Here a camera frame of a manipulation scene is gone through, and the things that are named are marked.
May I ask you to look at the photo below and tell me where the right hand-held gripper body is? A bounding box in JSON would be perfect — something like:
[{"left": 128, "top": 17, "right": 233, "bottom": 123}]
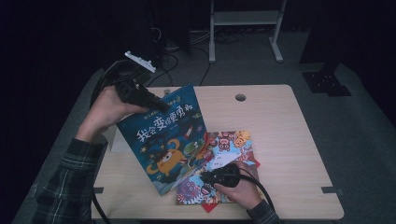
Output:
[{"left": 205, "top": 154, "right": 242, "bottom": 189}]

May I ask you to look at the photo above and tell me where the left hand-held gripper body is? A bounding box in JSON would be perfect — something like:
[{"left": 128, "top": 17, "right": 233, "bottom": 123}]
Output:
[{"left": 112, "top": 50, "right": 157, "bottom": 105}]

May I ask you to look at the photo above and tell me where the red picture book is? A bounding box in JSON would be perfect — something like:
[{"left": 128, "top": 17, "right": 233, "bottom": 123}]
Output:
[{"left": 201, "top": 158, "right": 262, "bottom": 214}]

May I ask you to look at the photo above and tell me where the colourful animals picture book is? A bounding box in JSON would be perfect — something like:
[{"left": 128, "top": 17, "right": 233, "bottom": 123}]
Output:
[{"left": 175, "top": 130, "right": 261, "bottom": 206}]

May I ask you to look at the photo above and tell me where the dark blue monster picture book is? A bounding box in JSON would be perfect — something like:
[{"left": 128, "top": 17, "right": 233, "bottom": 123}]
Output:
[{"left": 116, "top": 83, "right": 210, "bottom": 197}]

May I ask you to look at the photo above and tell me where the person's right hand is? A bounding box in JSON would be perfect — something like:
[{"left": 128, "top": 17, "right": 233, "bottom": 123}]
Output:
[{"left": 213, "top": 160, "right": 265, "bottom": 211}]

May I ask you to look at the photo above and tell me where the person's left hand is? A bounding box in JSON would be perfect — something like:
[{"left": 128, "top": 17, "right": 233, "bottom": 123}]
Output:
[{"left": 75, "top": 85, "right": 149, "bottom": 144}]

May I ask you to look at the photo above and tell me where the looped black floor cable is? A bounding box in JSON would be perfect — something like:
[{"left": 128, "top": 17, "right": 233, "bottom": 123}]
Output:
[{"left": 146, "top": 52, "right": 180, "bottom": 88}]

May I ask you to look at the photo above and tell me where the right hand-held gripper black cable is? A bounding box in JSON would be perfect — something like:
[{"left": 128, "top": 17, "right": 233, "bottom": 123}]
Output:
[{"left": 237, "top": 173, "right": 276, "bottom": 214}]

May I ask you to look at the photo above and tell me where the bundle of floor cables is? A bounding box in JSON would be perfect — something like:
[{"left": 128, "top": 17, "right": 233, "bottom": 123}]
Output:
[{"left": 214, "top": 30, "right": 247, "bottom": 45}]

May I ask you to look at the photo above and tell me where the white metal stand frame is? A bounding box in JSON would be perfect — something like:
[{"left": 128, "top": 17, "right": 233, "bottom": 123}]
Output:
[{"left": 208, "top": 0, "right": 288, "bottom": 64}]

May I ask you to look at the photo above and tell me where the black stand base plate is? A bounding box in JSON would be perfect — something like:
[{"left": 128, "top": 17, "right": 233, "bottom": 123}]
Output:
[{"left": 301, "top": 60, "right": 353, "bottom": 98}]

